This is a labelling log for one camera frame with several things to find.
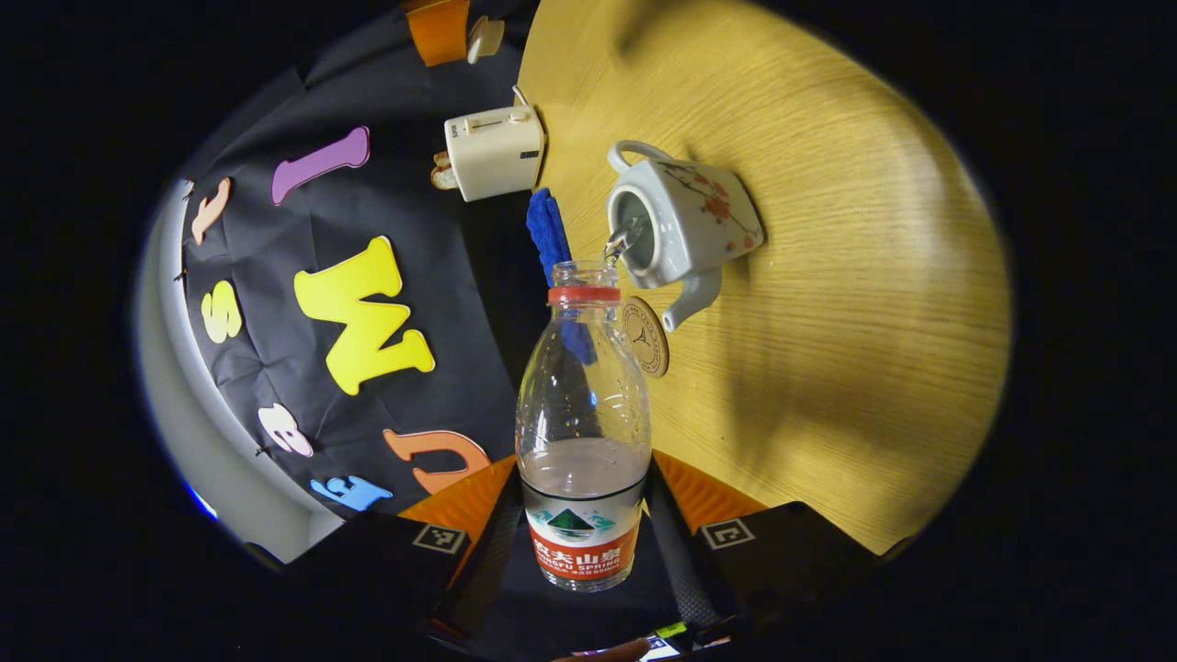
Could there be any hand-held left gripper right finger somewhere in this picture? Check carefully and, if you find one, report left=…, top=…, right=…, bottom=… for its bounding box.
left=643, top=450, right=885, bottom=632

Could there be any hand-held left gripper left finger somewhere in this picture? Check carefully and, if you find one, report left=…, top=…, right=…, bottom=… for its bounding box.
left=276, top=455, right=531, bottom=637

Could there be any clear plastic water bottle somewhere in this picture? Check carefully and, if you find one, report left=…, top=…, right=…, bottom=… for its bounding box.
left=515, top=260, right=653, bottom=593

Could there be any round brown coaster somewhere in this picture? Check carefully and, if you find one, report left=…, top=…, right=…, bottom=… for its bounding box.
left=622, top=295, right=670, bottom=379

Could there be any white floral teacup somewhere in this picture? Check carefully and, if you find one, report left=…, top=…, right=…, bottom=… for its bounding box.
left=606, top=140, right=766, bottom=334

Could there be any white toaster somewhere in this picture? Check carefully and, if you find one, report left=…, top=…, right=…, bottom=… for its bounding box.
left=443, top=104, right=547, bottom=203

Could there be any black backdrop cloth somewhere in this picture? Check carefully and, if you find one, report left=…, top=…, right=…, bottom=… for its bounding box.
left=177, top=0, right=557, bottom=557

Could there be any blue folded towel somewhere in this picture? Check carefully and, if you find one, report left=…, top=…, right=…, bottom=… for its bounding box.
left=526, top=188, right=599, bottom=366

